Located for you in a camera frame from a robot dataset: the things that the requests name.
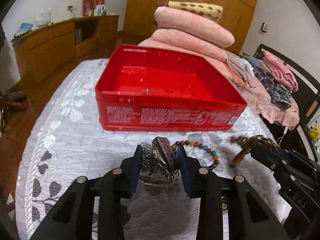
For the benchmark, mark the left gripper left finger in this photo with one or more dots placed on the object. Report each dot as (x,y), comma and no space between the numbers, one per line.
(72,216)

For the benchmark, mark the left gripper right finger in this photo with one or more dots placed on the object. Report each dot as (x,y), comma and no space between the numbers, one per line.
(249,217)

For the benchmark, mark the dark bead necklace yellow pendant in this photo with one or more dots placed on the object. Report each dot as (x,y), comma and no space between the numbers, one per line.
(247,144)

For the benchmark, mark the silver metal watch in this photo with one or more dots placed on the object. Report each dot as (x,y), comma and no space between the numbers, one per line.
(160,163)

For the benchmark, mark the yellow plush toy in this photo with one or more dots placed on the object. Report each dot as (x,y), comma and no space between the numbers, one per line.
(313,132)

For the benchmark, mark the grey floral bedspread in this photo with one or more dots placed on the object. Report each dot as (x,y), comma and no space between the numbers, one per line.
(68,141)

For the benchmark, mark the plaid folded shirt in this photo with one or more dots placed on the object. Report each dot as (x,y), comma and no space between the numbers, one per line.
(279,95)

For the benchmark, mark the dark wooden headboard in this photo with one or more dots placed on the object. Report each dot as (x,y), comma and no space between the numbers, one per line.
(307,99)

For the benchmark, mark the pink folded clothes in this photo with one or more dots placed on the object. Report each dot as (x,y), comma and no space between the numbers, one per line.
(280,72)

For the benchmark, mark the lower pink folded quilt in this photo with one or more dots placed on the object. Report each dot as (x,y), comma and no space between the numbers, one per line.
(184,40)

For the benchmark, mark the pink folded quilt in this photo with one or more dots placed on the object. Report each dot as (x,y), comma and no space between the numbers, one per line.
(194,24)
(184,40)

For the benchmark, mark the red tin box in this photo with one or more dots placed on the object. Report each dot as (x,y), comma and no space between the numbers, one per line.
(151,89)

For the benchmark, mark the wooden sideboard cabinet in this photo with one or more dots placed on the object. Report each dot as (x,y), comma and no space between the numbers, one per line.
(39,52)

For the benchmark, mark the upper pink folded quilt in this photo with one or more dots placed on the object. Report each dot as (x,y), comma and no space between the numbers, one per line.
(194,24)

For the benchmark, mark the yellow brown spotted blanket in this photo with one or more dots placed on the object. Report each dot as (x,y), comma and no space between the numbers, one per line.
(209,11)

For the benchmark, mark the white plastic bag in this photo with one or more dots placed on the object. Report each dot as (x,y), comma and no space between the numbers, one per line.
(42,19)

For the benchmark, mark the blue white kettle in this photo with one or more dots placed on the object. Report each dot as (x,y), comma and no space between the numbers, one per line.
(99,8)

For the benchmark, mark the red photo frames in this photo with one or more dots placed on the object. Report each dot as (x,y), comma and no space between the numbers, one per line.
(89,5)

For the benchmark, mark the wooden wardrobe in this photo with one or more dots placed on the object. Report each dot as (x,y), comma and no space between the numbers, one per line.
(234,15)

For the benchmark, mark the wall light switch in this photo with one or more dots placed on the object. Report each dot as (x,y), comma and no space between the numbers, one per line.
(264,27)

